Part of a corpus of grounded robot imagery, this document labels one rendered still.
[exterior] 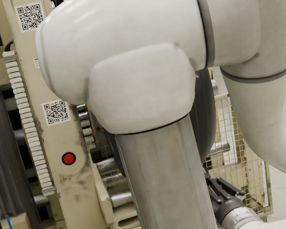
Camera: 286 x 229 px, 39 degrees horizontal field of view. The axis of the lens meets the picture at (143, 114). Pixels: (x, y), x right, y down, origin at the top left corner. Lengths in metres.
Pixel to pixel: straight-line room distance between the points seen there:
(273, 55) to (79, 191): 0.97
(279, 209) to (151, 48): 2.45
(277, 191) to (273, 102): 2.47
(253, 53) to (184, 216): 0.21
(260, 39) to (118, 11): 0.17
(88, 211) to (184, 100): 0.97
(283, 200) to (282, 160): 2.25
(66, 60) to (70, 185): 0.93
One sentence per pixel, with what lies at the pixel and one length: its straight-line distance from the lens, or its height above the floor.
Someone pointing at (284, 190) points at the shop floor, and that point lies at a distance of 3.04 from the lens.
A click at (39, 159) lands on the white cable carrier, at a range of 1.32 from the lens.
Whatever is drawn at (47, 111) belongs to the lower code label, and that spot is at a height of 1.23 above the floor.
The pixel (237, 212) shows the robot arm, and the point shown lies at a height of 1.02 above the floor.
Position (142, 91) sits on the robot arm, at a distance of 0.45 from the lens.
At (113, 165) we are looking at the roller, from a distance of 1.57.
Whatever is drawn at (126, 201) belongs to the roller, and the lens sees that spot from 1.33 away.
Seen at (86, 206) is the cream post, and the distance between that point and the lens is 1.39.
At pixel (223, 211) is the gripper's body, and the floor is 1.01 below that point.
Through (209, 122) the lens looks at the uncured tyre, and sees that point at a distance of 1.19.
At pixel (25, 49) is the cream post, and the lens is 1.23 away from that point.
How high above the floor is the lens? 1.54
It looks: 18 degrees down
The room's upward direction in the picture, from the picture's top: 11 degrees counter-clockwise
